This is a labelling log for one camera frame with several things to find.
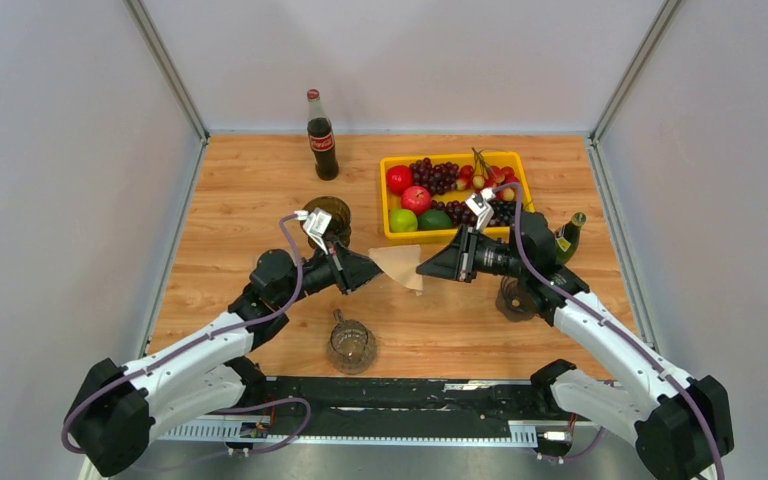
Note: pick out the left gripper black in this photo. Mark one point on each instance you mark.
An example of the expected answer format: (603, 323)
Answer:
(350, 270)

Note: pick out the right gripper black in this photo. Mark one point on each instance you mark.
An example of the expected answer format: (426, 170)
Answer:
(456, 261)

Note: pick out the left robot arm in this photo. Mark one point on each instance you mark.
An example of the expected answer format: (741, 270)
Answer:
(120, 410)

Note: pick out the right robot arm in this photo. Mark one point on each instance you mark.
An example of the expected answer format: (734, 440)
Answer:
(680, 426)

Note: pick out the grey transparent coffee dripper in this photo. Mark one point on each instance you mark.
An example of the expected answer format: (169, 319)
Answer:
(514, 301)

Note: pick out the dark green lime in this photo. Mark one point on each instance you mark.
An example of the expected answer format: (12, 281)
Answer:
(434, 219)

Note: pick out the light green apple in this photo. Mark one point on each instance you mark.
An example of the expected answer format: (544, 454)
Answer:
(402, 221)

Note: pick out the red apple near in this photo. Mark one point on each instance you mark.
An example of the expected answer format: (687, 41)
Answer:
(416, 199)

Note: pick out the red apple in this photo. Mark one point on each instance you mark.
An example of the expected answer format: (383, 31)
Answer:
(416, 199)
(398, 179)

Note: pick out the dark grape bunch near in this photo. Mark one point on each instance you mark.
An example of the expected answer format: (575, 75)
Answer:
(458, 213)

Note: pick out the ribbed glass mug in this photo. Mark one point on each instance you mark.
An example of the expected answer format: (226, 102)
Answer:
(352, 348)

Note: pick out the red grape bunch far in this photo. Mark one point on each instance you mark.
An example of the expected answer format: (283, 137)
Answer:
(436, 178)

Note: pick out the red apple far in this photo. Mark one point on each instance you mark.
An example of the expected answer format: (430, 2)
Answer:
(398, 179)

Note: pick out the green glass bottle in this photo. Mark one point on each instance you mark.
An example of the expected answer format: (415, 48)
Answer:
(567, 237)

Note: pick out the cola glass bottle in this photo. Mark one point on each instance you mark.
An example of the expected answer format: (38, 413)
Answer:
(321, 138)

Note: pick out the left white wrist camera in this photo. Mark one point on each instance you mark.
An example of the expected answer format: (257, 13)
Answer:
(315, 224)

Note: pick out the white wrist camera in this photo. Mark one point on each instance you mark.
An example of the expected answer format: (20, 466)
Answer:
(479, 204)
(315, 224)

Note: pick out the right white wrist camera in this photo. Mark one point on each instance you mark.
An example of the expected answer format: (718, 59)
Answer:
(479, 204)

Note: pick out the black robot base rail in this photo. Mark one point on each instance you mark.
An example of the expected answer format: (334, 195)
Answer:
(392, 412)

